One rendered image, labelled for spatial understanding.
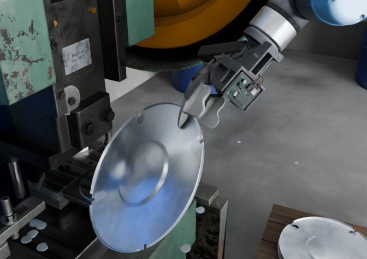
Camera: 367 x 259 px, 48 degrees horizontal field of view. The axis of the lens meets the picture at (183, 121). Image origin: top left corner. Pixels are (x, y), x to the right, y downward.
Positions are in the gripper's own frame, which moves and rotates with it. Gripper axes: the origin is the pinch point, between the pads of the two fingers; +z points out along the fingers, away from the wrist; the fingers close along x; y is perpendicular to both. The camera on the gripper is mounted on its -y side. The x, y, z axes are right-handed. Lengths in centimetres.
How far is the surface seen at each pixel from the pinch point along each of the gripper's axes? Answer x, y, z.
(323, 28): 216, -231, -115
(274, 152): 140, -104, -3
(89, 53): -15.9, -16.0, 2.5
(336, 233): 82, -11, 1
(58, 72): -21.5, -6.2, 6.7
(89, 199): 0.1, -7.3, 25.4
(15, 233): -6.3, -10.2, 40.6
